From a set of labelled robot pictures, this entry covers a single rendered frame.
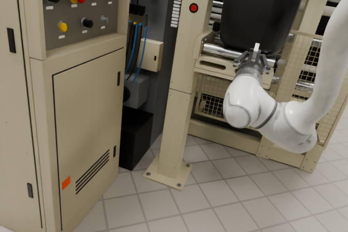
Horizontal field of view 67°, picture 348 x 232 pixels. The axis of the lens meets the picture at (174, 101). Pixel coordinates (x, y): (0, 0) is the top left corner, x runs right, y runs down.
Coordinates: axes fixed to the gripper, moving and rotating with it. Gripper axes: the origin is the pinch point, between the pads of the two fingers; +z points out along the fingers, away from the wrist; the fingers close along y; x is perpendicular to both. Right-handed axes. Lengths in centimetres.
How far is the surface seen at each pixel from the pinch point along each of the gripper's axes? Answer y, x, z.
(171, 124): 35, 62, 10
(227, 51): 12.2, 10.9, 15.1
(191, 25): 32.9, 5.7, 24.3
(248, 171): -18, 110, 32
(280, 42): -9.0, 1.3, 14.3
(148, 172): 45, 99, -2
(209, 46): 20.7, 10.5, 15.4
